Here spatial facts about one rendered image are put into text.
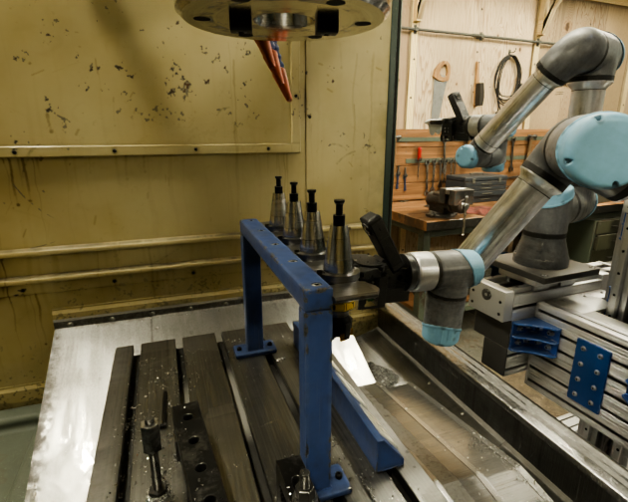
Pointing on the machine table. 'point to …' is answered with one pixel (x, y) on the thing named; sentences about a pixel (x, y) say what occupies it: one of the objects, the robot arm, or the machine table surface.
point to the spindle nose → (284, 17)
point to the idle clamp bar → (183, 442)
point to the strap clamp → (285, 476)
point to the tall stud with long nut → (152, 442)
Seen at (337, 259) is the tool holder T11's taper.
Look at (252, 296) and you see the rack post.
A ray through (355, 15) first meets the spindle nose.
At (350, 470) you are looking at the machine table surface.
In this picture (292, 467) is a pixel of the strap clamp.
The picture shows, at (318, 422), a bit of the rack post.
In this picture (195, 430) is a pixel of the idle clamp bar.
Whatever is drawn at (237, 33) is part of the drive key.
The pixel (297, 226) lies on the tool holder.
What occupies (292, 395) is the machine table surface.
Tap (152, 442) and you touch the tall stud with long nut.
